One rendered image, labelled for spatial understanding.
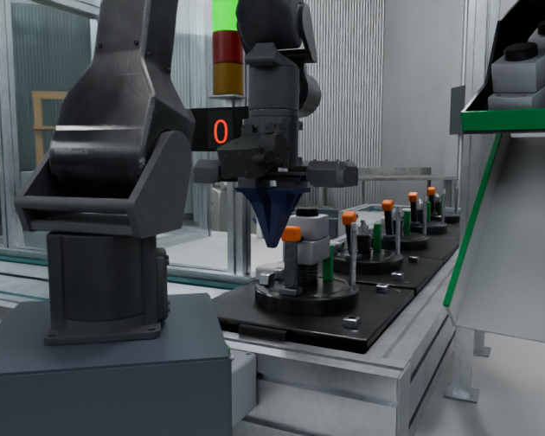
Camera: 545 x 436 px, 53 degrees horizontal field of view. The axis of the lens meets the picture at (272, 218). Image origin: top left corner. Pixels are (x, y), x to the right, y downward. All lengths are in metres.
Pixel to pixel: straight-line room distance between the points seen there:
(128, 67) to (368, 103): 10.02
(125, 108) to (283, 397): 0.36
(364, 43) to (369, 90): 0.83
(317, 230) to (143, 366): 0.44
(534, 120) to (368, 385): 0.30
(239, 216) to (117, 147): 0.61
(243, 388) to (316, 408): 0.08
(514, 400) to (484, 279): 0.20
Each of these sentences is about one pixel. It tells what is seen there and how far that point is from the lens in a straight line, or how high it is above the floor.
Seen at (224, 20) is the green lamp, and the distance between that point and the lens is 0.91.
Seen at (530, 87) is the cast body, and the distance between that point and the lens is 0.59.
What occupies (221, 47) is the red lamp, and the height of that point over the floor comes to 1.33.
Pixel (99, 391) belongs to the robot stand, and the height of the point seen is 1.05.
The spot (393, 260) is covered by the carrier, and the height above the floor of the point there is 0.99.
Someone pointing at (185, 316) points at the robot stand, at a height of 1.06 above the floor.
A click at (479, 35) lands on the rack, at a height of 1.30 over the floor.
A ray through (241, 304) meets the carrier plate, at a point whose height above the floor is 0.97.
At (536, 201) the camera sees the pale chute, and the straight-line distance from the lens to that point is 0.69.
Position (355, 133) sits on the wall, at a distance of 10.23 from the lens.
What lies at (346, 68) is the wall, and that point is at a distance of 10.27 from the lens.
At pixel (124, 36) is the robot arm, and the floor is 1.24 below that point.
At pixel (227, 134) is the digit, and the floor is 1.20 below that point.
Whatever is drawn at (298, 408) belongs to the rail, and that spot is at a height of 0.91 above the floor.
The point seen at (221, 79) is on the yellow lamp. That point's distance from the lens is 0.90.
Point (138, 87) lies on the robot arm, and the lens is 0.34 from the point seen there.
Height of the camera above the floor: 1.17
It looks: 7 degrees down
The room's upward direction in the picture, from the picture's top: straight up
